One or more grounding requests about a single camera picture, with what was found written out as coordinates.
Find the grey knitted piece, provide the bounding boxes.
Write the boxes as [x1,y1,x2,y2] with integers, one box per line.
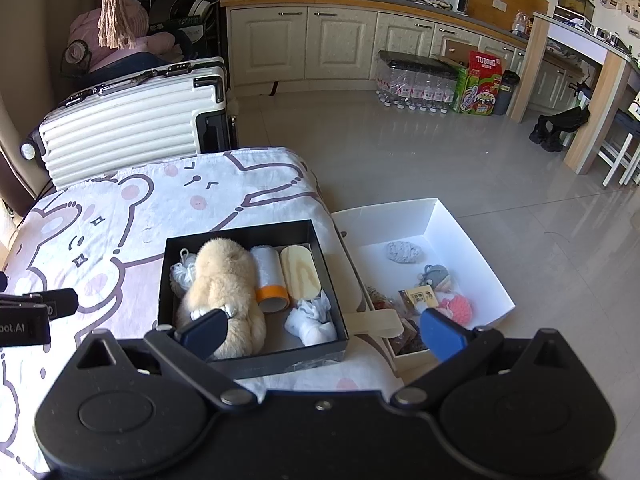
[385,241,422,264]

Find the green red carton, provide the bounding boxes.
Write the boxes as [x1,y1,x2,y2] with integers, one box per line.
[452,50,503,116]

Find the brown curtain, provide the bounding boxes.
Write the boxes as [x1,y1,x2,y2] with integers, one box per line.
[0,145,38,216]

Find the black trash bin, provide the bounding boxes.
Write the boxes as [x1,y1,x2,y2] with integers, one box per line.
[492,70,521,117]

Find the printed bear blanket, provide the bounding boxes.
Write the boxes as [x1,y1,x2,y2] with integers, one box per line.
[0,147,406,476]

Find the pink cushion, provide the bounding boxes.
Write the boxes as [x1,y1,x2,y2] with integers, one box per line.
[67,0,183,73]

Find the white chair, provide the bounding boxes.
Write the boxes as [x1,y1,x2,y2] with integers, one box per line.
[595,110,640,188]

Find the black shoes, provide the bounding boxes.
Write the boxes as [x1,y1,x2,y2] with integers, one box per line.
[530,107,591,153]

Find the black cardboard box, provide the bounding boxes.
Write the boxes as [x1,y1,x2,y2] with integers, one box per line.
[157,219,349,380]

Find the wooden leg desk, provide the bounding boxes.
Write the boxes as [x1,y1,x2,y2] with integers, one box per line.
[507,10,640,176]

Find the pink tasselled scarf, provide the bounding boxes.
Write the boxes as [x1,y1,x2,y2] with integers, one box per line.
[97,0,138,51]

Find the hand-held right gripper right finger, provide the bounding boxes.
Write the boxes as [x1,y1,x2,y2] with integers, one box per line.
[390,308,577,409]

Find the pink knitted piece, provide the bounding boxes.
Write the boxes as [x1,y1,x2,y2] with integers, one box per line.
[434,294,472,326]

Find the bag of dark items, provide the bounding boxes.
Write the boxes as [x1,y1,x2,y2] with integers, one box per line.
[367,285,431,356]

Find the glass tank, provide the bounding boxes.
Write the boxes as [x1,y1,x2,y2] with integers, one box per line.
[556,0,596,21]

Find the cream plush toy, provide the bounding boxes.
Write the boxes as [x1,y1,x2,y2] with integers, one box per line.
[175,238,268,360]

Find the flat wooden piece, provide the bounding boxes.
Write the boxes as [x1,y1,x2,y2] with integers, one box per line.
[347,307,403,341]

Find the black storage rack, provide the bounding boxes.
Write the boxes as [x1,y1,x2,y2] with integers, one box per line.
[132,0,223,58]

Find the white paper tray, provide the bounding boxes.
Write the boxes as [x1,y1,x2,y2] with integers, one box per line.
[330,197,517,372]

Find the oval wooden box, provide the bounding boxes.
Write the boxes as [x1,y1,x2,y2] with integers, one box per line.
[280,244,322,303]

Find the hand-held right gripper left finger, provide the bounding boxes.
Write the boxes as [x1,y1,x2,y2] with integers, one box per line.
[75,308,257,409]

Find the pack of water bottles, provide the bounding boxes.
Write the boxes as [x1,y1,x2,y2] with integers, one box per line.
[376,50,458,116]

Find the clear film roll orange core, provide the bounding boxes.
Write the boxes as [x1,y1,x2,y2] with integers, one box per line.
[250,245,291,313]

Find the brown cardboard box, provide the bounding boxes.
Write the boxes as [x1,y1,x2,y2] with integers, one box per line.
[432,37,508,71]

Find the grey mouse toy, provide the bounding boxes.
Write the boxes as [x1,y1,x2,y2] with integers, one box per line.
[419,264,448,291]

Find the white yarn bundle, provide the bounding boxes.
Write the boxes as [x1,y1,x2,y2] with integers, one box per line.
[169,249,198,293]

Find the white ribbed suitcase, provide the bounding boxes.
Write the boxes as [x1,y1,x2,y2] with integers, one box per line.
[20,56,240,188]

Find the white mesh cloth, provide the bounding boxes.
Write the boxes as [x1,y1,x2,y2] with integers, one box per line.
[285,290,338,346]

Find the cream kitchen cabinet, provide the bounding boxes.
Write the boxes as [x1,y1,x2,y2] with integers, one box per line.
[220,0,586,111]

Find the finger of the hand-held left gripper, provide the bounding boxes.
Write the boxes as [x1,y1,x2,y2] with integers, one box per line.
[0,287,79,318]

